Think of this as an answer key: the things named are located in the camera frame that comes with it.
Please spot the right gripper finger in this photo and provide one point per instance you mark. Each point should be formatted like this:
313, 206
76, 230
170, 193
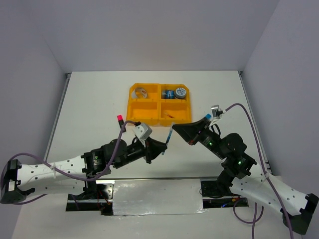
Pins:
190, 130
192, 141

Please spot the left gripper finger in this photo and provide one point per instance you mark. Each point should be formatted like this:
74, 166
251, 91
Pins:
156, 146
153, 154

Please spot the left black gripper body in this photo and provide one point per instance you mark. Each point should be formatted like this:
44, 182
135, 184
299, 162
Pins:
136, 150

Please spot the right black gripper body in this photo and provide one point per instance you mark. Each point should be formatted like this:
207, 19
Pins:
209, 140

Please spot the blue pen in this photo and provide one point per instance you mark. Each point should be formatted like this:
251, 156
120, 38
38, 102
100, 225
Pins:
168, 137

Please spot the blue cap black highlighter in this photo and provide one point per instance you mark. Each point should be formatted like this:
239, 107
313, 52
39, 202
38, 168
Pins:
207, 118

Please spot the pink cap black highlighter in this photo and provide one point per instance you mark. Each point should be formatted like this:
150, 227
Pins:
121, 122

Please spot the silver clear tape roll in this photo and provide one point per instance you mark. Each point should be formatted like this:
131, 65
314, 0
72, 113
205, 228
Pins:
139, 93

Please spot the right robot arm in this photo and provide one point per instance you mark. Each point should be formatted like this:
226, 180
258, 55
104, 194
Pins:
243, 175

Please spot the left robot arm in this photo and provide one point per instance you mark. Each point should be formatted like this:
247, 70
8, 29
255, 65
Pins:
72, 176

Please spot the yellow four-compartment organizer tray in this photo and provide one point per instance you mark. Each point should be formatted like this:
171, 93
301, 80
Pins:
151, 110

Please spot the silver foil covered panel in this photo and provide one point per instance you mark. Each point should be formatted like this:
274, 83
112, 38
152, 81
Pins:
157, 197

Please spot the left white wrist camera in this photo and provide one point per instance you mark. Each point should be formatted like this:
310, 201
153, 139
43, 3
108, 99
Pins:
142, 132

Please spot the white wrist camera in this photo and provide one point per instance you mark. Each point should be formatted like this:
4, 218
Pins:
142, 132
217, 113

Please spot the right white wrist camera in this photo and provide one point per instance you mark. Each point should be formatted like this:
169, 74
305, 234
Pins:
217, 113

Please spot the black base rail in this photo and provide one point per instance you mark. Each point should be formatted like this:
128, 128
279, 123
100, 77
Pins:
101, 201

